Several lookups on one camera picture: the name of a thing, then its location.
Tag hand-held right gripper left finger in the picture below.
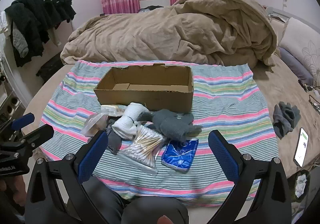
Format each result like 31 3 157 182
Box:
25 130 109 224

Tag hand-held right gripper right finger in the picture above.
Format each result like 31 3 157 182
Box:
208 129 292 224

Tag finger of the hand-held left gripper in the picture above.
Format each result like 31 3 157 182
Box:
5 113 35 137
15 124 54 151

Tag dark grey dotted sock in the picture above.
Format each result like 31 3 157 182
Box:
106 118 123 154

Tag clear zip bag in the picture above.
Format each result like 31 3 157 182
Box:
81 112 109 137

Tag blue tissue packet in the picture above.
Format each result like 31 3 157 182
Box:
161 138 199 171

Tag small yellowish packet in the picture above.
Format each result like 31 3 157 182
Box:
101 105 128 117

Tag bag of cotton swabs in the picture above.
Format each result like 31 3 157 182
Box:
116 125 167 173

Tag white socks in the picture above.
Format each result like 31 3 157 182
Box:
112 102 148 138

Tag grey fuzzy socks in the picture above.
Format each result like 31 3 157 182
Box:
136 109 203 143

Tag brown cardboard box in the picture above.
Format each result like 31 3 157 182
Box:
94 63 194 113

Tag white metal rack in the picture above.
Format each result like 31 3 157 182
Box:
0 57 25 124

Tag striped colourful cloth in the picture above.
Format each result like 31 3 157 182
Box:
40 60 277 207

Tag black bag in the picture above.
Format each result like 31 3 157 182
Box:
36 54 65 77

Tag dark grey socks on bed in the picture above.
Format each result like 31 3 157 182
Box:
272 101 301 139

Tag grey quilted garment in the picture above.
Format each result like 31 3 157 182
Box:
12 27 29 58

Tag smartphone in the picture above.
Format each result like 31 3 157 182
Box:
293 127 309 167

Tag person's grey trousers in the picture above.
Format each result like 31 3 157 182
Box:
67 176 189 224

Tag trash bin with tissues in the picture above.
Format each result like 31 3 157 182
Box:
290 169 312 202

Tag beige bed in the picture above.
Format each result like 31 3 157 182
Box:
22 12 320 182

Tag eyeglasses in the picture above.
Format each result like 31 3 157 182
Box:
309 94 320 114

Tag pile of black clothes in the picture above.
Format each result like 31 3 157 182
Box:
5 0 77 68

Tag grey pillow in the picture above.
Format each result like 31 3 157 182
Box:
277 47 314 87

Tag beige fleece blanket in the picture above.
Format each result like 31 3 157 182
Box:
61 0 278 67

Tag white floral pillow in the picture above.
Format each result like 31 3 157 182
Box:
278 17 320 80

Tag grey headboard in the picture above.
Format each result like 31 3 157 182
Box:
265 7 293 23

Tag black cable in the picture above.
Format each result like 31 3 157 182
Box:
299 80 320 93

